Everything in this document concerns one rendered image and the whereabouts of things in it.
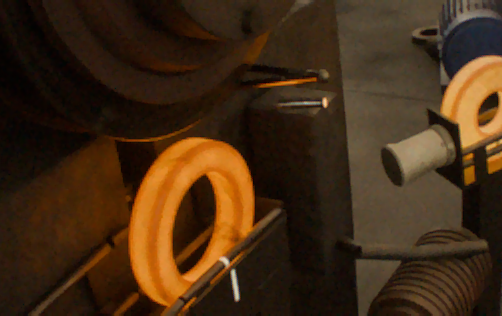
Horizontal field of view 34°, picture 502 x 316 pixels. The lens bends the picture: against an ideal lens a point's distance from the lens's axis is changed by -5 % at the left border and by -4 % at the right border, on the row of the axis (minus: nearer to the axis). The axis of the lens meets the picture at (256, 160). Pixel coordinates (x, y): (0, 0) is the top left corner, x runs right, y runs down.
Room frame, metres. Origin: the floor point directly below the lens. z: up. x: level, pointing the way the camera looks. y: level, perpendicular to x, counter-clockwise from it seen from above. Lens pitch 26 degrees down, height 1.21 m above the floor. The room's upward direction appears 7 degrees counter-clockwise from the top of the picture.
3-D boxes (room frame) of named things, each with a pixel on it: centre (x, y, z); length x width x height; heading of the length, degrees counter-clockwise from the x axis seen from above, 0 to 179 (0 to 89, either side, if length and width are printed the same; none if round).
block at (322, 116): (0.99, -0.05, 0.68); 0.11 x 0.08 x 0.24; 55
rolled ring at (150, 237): (0.79, 0.07, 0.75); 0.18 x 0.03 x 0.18; 144
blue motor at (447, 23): (2.87, -0.87, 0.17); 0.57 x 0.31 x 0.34; 165
